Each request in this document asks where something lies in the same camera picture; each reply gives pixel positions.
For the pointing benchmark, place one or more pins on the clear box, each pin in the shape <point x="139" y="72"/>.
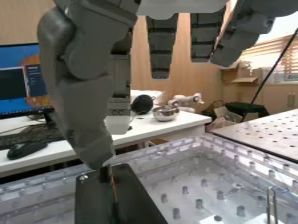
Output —
<point x="186" y="166"/>

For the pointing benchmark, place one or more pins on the cardboard box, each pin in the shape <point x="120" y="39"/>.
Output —
<point x="241" y="73"/>

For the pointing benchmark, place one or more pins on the black keyboard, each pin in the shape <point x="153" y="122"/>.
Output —
<point x="31" y="135"/>

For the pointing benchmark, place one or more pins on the black round object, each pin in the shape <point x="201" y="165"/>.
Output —
<point x="143" y="104"/>

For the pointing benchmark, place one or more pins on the metal bowl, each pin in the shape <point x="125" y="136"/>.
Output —
<point x="165" y="114"/>

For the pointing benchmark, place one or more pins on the small white jointed device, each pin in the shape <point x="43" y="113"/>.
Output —
<point x="186" y="100"/>

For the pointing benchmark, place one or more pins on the thin metal drill bit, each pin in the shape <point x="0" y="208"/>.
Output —
<point x="269" y="206"/>

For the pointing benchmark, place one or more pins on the white desk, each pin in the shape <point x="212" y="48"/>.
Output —
<point x="171" y="128"/>

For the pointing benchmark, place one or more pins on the thin black rod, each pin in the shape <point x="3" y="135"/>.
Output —
<point x="274" y="66"/>

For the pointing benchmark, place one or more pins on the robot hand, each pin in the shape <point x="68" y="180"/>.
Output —
<point x="84" y="100"/>

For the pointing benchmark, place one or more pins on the computer monitor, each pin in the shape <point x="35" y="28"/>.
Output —
<point x="18" y="83"/>

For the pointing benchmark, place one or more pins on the black computer mouse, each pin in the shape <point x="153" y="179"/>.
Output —
<point x="25" y="150"/>

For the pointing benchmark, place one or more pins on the black plate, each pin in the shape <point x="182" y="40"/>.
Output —
<point x="111" y="203"/>

